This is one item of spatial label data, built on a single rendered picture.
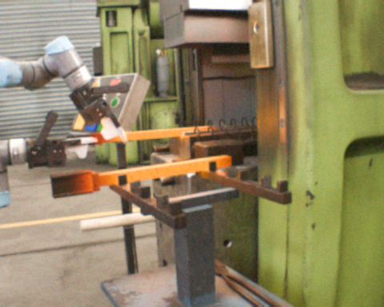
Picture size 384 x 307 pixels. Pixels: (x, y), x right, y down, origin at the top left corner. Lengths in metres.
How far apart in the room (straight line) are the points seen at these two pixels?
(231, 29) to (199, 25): 0.11
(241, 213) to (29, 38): 8.32
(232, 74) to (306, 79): 0.67
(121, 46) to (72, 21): 3.25
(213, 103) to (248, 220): 0.52
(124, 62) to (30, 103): 3.46
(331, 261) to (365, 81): 0.47
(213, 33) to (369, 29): 0.46
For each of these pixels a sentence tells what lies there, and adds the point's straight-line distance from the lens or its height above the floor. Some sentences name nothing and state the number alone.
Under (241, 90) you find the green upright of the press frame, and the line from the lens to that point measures 1.63.
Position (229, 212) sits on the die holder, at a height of 0.79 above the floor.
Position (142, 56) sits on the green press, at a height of 1.55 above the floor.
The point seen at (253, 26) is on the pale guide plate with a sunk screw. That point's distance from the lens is 1.15.
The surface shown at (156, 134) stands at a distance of 1.31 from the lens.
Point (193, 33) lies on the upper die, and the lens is 1.28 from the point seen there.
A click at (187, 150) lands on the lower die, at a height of 0.95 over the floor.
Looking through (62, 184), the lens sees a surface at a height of 0.97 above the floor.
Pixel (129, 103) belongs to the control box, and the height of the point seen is 1.08.
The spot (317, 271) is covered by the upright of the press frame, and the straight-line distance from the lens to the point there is 1.10.
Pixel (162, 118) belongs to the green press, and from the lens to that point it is 6.17.
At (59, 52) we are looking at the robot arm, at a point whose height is 1.26.
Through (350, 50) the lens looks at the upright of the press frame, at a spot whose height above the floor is 1.22.
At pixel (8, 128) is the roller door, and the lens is 9.25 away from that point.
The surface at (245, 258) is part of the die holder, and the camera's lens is 1.28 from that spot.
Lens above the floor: 1.16
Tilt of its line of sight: 10 degrees down
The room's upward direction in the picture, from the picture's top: 3 degrees counter-clockwise
